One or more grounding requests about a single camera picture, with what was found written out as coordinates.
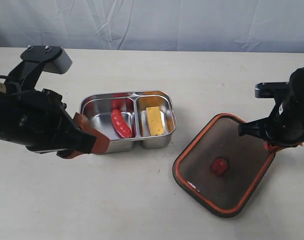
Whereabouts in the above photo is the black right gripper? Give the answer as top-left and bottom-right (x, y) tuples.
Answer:
(238, 100), (304, 153)

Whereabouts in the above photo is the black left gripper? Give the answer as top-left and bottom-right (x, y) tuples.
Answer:
(0, 89), (110, 160)

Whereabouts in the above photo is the red toy sausage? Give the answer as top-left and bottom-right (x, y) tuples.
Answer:
(111, 109), (132, 138)

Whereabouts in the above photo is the dark transparent lunch box lid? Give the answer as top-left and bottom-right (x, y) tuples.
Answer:
(172, 113), (275, 218)

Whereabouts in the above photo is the yellow toy cheese wedge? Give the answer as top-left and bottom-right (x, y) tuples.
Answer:
(146, 106), (164, 136)

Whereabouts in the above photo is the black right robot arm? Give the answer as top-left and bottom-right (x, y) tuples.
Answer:
(238, 67), (304, 152)

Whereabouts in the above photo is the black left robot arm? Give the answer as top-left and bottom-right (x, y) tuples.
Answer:
(0, 81), (110, 159)

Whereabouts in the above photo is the steel two-compartment lunch box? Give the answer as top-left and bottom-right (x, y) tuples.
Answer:
(72, 91), (176, 157)

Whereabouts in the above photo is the blue-grey backdrop cloth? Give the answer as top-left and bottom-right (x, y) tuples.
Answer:
(0, 0), (304, 53)

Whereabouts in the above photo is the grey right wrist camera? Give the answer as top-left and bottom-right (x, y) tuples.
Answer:
(254, 82), (289, 99)

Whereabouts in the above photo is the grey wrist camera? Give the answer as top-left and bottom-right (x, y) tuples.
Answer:
(20, 45), (73, 75)
(254, 82), (289, 99)

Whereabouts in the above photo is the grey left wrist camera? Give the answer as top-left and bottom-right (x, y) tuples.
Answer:
(20, 45), (73, 75)

